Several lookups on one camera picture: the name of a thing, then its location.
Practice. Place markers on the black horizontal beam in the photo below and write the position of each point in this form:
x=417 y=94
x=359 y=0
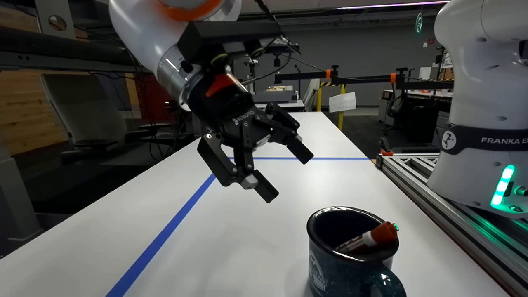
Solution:
x=54 y=48

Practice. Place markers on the dark blue speckled mug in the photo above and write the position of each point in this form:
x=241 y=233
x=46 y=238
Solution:
x=335 y=272

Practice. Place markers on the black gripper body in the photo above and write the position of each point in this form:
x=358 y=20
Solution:
x=224 y=107

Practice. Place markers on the teal round sign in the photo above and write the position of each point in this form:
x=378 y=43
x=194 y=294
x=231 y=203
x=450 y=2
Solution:
x=419 y=23

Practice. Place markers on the black bar with orange clamps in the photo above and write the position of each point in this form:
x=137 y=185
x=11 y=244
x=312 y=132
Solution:
x=363 y=77

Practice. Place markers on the yellow post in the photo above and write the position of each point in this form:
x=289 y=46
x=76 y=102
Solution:
x=341 y=107

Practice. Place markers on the grey cabinet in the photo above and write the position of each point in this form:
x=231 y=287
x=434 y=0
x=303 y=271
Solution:
x=15 y=203

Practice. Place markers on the white paper sign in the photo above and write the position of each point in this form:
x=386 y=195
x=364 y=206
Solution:
x=341 y=102

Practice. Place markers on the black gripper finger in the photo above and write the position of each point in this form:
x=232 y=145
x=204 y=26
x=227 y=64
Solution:
x=231 y=165
x=289 y=137

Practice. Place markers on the black machine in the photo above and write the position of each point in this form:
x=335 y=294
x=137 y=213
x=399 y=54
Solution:
x=412 y=117

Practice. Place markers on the grey box with round dial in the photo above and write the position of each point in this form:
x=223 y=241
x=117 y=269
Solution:
x=54 y=18

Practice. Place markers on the blue tape line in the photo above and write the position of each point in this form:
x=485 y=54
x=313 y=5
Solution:
x=165 y=231

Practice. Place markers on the grey slanted panel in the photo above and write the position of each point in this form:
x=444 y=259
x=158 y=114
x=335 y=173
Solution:
x=87 y=109

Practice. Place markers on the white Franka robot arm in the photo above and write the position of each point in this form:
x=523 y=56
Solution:
x=148 y=33

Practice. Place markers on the grey box on far table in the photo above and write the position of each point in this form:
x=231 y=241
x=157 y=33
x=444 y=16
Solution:
x=274 y=96

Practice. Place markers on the aluminium rail frame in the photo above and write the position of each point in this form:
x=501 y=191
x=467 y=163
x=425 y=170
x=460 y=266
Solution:
x=472 y=231

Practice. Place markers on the wooden wall panel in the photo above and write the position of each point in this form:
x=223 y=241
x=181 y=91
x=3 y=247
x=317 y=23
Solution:
x=26 y=112

